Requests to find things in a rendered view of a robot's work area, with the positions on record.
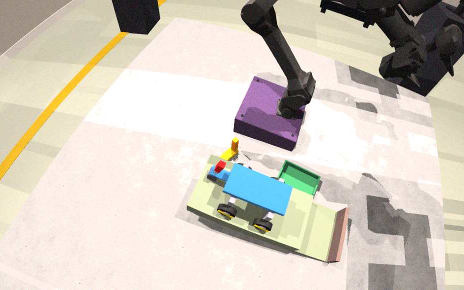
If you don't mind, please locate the pale yellow ramp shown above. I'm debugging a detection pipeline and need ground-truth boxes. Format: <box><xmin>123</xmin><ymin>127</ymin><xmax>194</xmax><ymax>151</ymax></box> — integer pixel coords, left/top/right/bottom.
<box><xmin>186</xmin><ymin>154</ymin><xmax>350</xmax><ymax>263</ymax></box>

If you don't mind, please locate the red-headed pin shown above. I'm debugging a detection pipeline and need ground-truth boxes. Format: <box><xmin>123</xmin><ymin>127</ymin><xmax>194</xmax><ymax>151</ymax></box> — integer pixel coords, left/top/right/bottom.
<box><xmin>213</xmin><ymin>160</ymin><xmax>226</xmax><ymax>174</ymax></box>

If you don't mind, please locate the light blue wheeled trolley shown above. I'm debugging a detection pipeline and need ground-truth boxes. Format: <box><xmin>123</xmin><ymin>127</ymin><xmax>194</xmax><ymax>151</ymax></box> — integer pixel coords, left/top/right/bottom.
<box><xmin>209</xmin><ymin>163</ymin><xmax>293</xmax><ymax>232</ymax></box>

